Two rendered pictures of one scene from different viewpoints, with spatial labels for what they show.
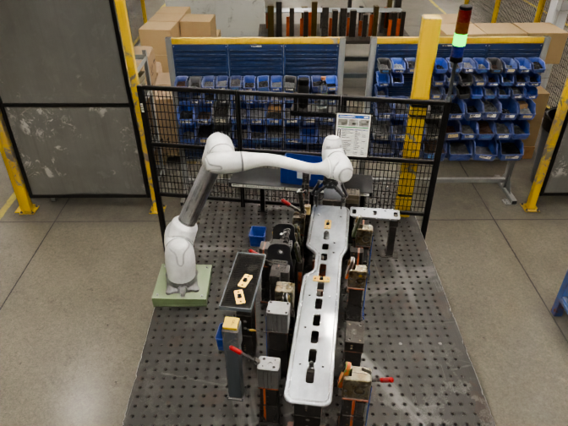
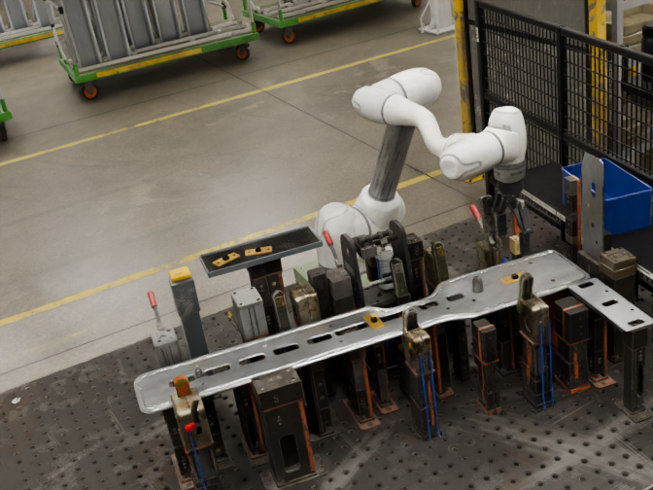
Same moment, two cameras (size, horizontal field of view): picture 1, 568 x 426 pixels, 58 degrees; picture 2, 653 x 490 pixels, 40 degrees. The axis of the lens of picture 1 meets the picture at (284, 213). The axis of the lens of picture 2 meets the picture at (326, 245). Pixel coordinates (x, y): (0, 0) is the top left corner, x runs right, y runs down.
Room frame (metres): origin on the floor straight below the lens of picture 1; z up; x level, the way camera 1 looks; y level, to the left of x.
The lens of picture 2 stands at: (0.92, -2.23, 2.41)
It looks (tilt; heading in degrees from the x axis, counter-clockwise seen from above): 27 degrees down; 67
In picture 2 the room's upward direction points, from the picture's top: 9 degrees counter-clockwise
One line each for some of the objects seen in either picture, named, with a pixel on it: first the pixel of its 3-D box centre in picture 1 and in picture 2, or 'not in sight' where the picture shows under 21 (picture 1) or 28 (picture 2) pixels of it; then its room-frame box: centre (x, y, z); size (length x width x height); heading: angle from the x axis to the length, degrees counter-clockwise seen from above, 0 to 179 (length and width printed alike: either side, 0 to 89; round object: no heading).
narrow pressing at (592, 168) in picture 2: (334, 175); (592, 207); (2.63, -0.30, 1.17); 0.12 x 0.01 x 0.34; 82
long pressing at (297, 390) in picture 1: (322, 282); (368, 326); (1.88, -0.19, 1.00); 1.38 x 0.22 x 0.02; 172
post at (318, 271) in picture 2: (275, 303); (325, 326); (1.84, 0.04, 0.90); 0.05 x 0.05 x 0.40; 82
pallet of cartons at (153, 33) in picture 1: (186, 57); not in sight; (6.84, 1.31, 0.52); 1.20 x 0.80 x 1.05; 177
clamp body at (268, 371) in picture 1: (269, 391); (176, 385); (1.34, 0.06, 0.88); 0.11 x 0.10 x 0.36; 82
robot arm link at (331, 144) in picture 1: (332, 151); (504, 135); (2.35, -0.25, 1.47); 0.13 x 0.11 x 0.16; 12
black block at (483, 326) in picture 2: (355, 270); (488, 367); (2.15, -0.39, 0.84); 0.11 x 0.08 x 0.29; 82
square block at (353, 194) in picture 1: (351, 216); (617, 305); (2.62, -0.41, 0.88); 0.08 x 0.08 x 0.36; 82
